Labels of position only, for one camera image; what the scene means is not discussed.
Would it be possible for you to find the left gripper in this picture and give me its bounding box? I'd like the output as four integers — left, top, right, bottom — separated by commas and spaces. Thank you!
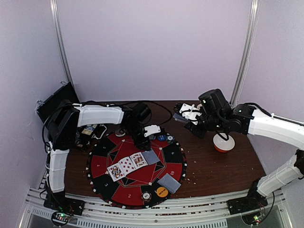
124, 122, 152, 151

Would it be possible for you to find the face-down blue community card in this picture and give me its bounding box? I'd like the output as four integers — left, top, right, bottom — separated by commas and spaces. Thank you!
142, 151, 160, 165

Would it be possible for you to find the face-up queen card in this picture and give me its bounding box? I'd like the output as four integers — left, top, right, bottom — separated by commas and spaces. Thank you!
130, 152, 148, 169

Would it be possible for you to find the blue small blind button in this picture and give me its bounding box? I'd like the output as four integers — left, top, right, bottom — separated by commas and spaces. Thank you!
157, 135, 167, 141

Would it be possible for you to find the deck of blue cards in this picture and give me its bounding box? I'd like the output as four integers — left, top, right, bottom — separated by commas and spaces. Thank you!
173, 113, 189, 124

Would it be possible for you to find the face-up nine card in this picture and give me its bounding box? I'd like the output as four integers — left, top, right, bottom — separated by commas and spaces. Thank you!
118, 157, 136, 175

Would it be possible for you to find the face-up king card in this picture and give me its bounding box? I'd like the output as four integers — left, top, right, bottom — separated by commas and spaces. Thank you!
107, 163, 125, 182

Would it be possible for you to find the small pile of dealt cards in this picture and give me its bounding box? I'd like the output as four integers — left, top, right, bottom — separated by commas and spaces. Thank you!
157, 173, 181, 194

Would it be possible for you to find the red poker chip stack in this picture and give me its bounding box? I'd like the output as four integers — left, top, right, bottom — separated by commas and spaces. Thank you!
142, 191, 152, 202

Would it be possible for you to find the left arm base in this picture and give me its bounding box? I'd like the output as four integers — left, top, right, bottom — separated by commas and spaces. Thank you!
43, 197, 85, 216

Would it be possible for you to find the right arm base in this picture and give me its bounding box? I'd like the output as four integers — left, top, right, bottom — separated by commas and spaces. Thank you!
227, 196, 268, 215

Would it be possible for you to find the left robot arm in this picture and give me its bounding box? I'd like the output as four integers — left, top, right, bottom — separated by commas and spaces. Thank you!
43, 100, 151, 211

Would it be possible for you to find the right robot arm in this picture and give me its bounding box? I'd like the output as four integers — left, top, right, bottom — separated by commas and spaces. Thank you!
178, 89, 304, 210

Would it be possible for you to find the Texas Hold'em card box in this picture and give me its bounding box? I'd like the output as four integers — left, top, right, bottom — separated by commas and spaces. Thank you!
81, 124, 97, 135

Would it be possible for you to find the white and orange bowl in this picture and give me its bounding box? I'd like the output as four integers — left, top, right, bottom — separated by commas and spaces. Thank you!
213, 134, 235, 153

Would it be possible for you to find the round poker table mat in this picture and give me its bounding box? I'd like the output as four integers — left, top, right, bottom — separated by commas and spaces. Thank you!
86, 132, 187, 209

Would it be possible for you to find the orange big blind button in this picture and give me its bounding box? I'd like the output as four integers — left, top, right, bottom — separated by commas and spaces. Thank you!
156, 187, 169, 198

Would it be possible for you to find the black poker set case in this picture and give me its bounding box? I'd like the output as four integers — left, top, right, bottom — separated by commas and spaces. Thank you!
35, 82, 107, 152

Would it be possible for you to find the right aluminium frame post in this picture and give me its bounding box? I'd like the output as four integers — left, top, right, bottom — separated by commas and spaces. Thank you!
230, 0, 260, 107

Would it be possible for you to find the aluminium frame post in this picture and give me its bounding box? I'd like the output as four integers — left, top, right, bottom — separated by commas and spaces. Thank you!
49, 0, 75, 88
230, 0, 260, 107

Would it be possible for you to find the front aluminium rail frame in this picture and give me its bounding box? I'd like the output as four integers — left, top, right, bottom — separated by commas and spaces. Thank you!
17, 188, 295, 228

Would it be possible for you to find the left aluminium frame post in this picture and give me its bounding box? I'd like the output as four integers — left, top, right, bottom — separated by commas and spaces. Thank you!
49, 0, 75, 88

